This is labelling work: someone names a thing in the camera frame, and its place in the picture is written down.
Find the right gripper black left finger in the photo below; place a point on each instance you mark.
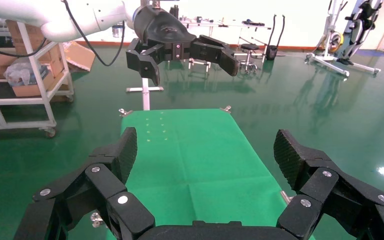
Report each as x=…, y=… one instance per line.
x=106, y=185

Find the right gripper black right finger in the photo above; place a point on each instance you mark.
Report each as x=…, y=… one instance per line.
x=321, y=188

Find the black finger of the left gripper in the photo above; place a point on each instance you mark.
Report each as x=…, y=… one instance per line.
x=212, y=49
x=142, y=61

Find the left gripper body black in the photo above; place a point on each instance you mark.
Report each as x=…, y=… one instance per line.
x=160, y=33

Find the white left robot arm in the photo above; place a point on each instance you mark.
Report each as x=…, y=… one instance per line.
x=79, y=20

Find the flat cardboard sheet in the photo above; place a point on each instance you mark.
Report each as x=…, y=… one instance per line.
x=79, y=56

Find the brown cardboard box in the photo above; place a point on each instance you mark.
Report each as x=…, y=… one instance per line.
x=54, y=58
x=0, y=61
x=14, y=31
x=29, y=90

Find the white low stand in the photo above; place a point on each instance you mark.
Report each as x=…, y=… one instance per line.
x=198, y=61

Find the black bottle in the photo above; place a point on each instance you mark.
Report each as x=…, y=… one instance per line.
x=174, y=11

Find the white long work table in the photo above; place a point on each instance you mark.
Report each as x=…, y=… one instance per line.
x=212, y=24

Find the white T-shaped floor stand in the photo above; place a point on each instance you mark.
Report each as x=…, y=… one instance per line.
x=145, y=96

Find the black round stool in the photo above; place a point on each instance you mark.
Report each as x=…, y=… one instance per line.
x=250, y=47

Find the metal canister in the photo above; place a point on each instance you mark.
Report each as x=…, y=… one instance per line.
x=116, y=31

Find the black tools on table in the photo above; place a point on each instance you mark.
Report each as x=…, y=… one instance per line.
x=253, y=23

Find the black base with curved rods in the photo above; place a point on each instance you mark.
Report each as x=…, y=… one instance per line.
x=271, y=53

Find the green table cloth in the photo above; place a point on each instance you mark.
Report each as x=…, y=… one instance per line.
x=195, y=165

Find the white metal rack cart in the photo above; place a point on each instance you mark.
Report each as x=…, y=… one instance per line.
x=37, y=71

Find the clear plastic bag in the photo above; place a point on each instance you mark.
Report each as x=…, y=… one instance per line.
x=23, y=74

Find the white exercise bike yellow wheel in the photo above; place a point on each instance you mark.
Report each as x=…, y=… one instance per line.
x=334, y=39

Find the black and white leg machine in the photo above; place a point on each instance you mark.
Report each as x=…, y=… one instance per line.
x=357, y=26

